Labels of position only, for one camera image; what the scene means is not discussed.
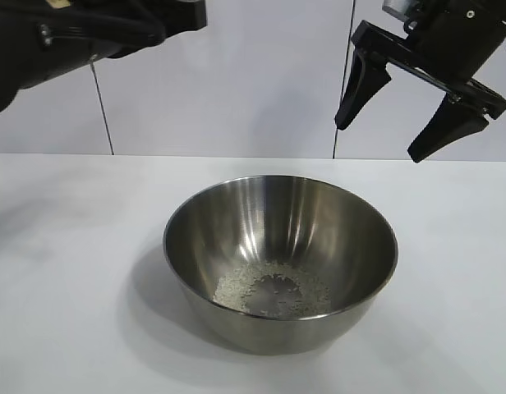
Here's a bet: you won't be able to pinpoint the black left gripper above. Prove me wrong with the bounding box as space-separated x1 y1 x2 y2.
0 0 208 115

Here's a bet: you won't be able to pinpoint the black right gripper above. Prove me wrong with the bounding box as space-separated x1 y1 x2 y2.
333 0 506 164

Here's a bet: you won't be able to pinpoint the stainless steel mixing bowl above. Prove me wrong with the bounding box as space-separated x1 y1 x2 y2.
162 175 400 356

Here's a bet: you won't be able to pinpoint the white rice grains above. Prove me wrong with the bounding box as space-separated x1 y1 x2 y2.
214 261 333 319

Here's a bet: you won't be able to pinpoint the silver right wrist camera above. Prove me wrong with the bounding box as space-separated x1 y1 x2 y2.
382 0 418 20

